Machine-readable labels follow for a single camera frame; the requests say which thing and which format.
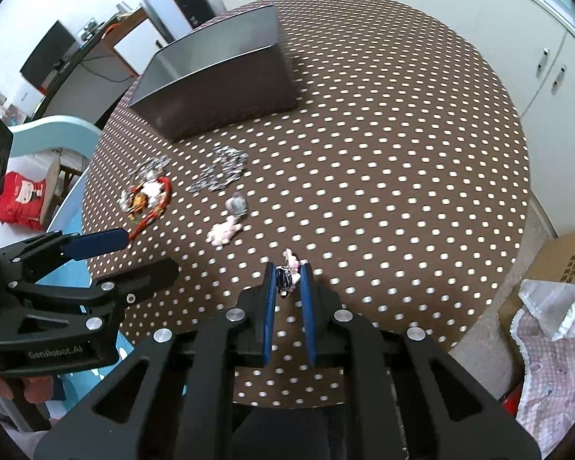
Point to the black computer monitor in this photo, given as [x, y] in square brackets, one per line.
[49, 55]

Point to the pink bear charm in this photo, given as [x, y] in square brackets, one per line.
[221, 233]

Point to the small white cupboard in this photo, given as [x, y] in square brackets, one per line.
[138, 46]

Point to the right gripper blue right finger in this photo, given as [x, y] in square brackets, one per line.
[337, 338]

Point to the dark wooden desk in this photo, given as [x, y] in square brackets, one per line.
[91, 83]

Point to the pink checked cloth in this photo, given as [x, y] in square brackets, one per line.
[547, 404]

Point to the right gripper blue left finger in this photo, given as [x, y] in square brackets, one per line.
[240, 337]

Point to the cardboard box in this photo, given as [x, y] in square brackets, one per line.
[556, 263]

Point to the pink bear keychain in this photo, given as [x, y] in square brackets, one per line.
[288, 275]

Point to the silver metal tin box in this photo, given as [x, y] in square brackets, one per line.
[232, 70]

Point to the wooden chair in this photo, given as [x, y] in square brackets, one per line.
[59, 180]

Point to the brown polka dot tablecloth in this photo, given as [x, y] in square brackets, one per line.
[402, 177]

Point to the red snack bag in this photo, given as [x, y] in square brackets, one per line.
[22, 200]

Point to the white low cabinet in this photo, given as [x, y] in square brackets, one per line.
[533, 54]

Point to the person left hand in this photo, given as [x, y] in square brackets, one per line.
[35, 389]

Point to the black white tower heater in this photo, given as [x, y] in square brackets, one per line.
[175, 19]

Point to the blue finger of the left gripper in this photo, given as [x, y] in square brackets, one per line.
[123, 288]
[36, 257]

